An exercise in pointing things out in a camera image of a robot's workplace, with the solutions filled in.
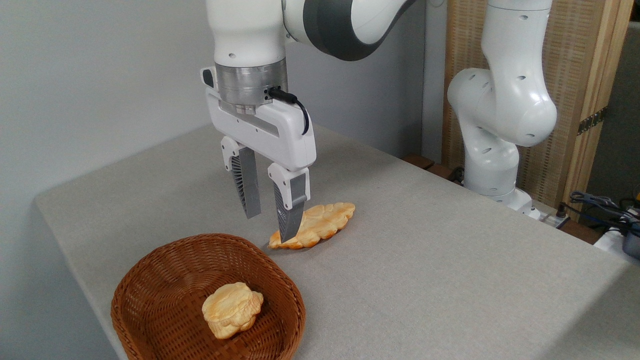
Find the woven wooden folding screen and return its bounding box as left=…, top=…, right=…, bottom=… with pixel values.
left=442, top=0, right=635, bottom=217

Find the dark metal screen hinge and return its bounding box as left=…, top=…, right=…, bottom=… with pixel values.
left=577, top=106, right=608, bottom=136

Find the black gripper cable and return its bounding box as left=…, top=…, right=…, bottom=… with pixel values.
left=267, top=86, right=310, bottom=136

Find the long flat braided bread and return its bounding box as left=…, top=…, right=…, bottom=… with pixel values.
left=268, top=202, right=356, bottom=250

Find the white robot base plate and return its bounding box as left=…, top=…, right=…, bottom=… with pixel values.
left=529, top=200, right=572, bottom=230

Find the brown wicker basket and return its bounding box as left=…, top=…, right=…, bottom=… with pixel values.
left=110, top=233, right=307, bottom=360

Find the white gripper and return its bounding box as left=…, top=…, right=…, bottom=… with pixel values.
left=201, top=66, right=317, bottom=244

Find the blue grey cable bundle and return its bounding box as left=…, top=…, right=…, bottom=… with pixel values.
left=569, top=191, right=640, bottom=236

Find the round puffy bread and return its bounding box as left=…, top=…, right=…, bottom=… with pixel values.
left=201, top=282, right=264, bottom=340

